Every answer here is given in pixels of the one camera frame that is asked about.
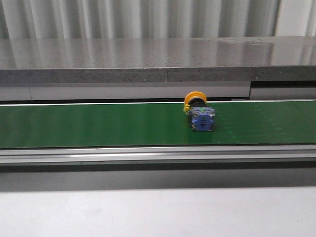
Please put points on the aluminium conveyor frame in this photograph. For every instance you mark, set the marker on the aluminium conveyor frame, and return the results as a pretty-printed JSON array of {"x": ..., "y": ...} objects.
[{"x": 157, "y": 153}]

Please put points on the green conveyor belt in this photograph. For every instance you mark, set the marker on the green conveyor belt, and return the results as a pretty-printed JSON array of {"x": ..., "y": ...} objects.
[{"x": 146, "y": 124}]

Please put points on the yellow push button switch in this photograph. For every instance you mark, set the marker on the yellow push button switch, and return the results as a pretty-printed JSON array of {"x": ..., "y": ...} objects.
[{"x": 200, "y": 115}]

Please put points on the grey granite counter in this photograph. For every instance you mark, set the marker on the grey granite counter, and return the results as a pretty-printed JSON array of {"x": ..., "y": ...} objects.
[{"x": 41, "y": 61}]

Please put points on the white curtain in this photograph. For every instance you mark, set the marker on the white curtain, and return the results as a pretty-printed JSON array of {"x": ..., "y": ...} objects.
[{"x": 157, "y": 19}]

